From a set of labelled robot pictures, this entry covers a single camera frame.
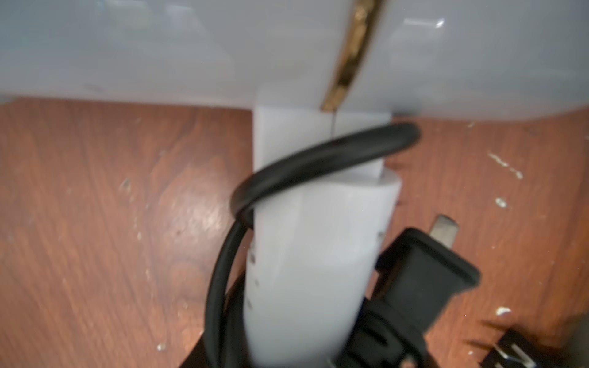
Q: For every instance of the white hair dryer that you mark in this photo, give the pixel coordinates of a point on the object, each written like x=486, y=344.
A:
x=302, y=278

